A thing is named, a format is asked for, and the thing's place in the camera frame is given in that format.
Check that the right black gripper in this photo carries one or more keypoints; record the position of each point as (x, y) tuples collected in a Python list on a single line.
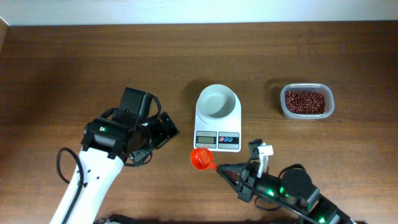
[(246, 182)]

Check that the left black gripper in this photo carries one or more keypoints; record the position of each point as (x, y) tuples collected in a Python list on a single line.
[(161, 137)]

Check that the orange plastic measuring scoop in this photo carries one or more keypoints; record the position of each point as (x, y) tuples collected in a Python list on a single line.
[(202, 159)]

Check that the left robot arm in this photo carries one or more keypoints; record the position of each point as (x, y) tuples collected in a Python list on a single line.
[(122, 136)]

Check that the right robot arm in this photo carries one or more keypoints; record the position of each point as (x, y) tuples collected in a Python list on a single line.
[(292, 189)]

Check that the white digital kitchen scale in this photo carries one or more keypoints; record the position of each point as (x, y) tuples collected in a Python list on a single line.
[(220, 135)]

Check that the white round bowl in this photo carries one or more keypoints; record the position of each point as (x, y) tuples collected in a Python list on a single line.
[(216, 102)]

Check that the red adzuki beans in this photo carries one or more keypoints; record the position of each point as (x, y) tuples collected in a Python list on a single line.
[(305, 102)]

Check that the clear plastic container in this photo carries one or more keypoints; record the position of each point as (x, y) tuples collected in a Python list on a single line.
[(317, 87)]

